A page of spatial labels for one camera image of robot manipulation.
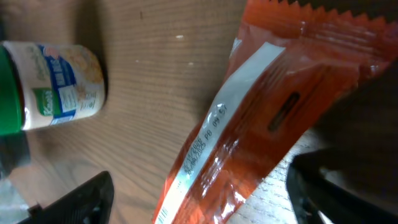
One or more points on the green lid white jar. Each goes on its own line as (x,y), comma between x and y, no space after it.
(46,84)

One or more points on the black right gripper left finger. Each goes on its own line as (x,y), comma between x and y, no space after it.
(90,203)

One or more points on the orange candy bar wrapper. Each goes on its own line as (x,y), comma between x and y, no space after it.
(291,61)

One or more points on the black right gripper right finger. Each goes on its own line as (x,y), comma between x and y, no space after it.
(311,195)

